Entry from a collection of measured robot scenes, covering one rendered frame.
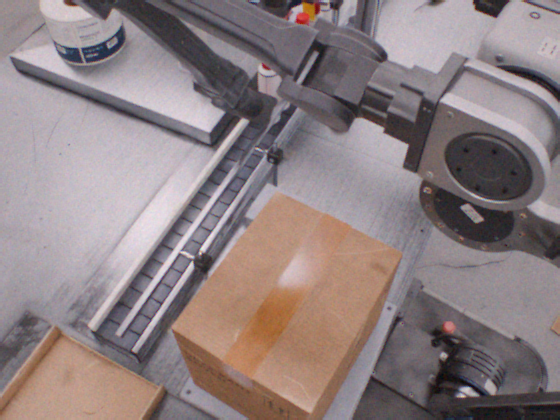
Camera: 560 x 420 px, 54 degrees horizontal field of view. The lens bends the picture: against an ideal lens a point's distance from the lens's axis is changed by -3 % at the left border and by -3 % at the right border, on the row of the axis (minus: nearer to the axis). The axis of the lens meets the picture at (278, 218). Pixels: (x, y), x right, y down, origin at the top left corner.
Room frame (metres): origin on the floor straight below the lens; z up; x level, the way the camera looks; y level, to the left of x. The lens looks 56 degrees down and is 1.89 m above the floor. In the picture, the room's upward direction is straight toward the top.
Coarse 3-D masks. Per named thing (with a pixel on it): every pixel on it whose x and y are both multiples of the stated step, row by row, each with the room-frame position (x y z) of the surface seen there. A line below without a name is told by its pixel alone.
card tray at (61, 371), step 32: (64, 352) 0.39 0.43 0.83; (96, 352) 0.39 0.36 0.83; (32, 384) 0.32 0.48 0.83; (64, 384) 0.33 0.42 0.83; (96, 384) 0.33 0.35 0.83; (128, 384) 0.33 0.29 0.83; (0, 416) 0.26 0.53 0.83; (32, 416) 0.26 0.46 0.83; (64, 416) 0.26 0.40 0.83; (96, 416) 0.27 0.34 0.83; (128, 416) 0.27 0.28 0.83
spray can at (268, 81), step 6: (258, 66) 0.99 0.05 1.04; (264, 66) 0.97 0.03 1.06; (258, 72) 0.97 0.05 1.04; (264, 72) 0.96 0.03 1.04; (270, 72) 0.96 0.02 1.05; (258, 78) 0.97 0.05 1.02; (264, 78) 0.96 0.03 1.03; (270, 78) 0.96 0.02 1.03; (276, 78) 0.96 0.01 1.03; (258, 84) 0.98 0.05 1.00; (264, 84) 0.96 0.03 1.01; (270, 84) 0.96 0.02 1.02; (276, 84) 0.96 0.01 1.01; (264, 90) 0.96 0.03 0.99; (270, 90) 0.96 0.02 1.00; (276, 96) 0.96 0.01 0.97; (276, 120) 0.96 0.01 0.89
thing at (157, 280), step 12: (348, 12) 1.31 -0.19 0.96; (312, 60) 1.10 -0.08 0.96; (300, 84) 1.03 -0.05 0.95; (276, 108) 0.94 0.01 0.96; (264, 132) 0.86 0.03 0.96; (252, 144) 0.82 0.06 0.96; (240, 168) 0.76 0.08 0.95; (228, 180) 0.72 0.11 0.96; (216, 192) 0.69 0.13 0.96; (204, 216) 0.63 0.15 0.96; (192, 228) 0.60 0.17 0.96; (168, 264) 0.52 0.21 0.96; (156, 276) 0.50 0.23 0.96; (156, 288) 0.48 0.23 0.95; (144, 300) 0.45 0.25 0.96; (132, 312) 0.42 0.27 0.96; (120, 336) 0.38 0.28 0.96
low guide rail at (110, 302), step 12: (240, 132) 0.92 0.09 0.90; (228, 144) 0.87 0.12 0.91; (216, 156) 0.83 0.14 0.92; (204, 168) 0.80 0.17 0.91; (204, 180) 0.77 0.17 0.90; (192, 192) 0.73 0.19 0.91; (180, 204) 0.70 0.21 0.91; (168, 216) 0.66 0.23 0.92; (168, 228) 0.64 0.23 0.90; (156, 240) 0.61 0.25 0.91; (144, 252) 0.58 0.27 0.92; (132, 276) 0.53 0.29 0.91; (120, 288) 0.49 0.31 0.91; (108, 300) 0.47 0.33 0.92; (108, 312) 0.45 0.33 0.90; (96, 324) 0.42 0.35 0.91
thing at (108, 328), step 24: (288, 120) 0.98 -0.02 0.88; (240, 144) 0.90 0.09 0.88; (264, 144) 0.90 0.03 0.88; (216, 168) 0.82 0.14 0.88; (192, 216) 0.69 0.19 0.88; (216, 216) 0.69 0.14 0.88; (168, 240) 0.63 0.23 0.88; (192, 240) 0.63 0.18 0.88; (144, 264) 0.57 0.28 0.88; (144, 288) 0.51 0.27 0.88; (168, 288) 0.51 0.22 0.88; (120, 312) 0.46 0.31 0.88; (144, 312) 0.46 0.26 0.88
